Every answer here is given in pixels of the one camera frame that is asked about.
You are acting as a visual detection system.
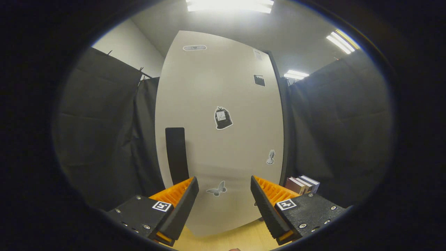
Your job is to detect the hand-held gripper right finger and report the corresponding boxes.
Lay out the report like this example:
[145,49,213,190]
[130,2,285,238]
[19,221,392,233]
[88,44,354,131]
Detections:
[250,175,349,245]

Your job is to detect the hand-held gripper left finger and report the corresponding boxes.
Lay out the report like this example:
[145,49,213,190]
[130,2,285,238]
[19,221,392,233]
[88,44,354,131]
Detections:
[105,176,199,247]

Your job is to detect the black door handle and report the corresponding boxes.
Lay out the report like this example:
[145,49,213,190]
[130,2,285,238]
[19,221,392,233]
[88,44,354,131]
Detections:
[165,127,190,185]

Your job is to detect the beige cabinet door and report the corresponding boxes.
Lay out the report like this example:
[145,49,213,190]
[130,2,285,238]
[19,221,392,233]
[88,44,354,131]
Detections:
[155,31,285,237]

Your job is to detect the grey book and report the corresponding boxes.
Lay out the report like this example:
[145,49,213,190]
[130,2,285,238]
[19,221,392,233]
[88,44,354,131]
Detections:
[296,176,314,194]

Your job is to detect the black backdrop cloth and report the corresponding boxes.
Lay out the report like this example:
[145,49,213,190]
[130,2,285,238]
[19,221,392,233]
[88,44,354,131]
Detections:
[54,47,394,210]

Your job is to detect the small ceiling light panel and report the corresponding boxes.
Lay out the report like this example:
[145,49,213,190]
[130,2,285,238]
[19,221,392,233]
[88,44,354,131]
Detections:
[283,70,310,80]

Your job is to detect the striped ceiling light panel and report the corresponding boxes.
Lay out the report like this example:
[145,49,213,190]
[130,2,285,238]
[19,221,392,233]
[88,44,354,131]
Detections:
[326,31,356,54]

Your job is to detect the large ceiling light panel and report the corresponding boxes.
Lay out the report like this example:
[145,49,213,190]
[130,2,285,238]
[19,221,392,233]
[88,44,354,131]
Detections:
[186,0,275,14]

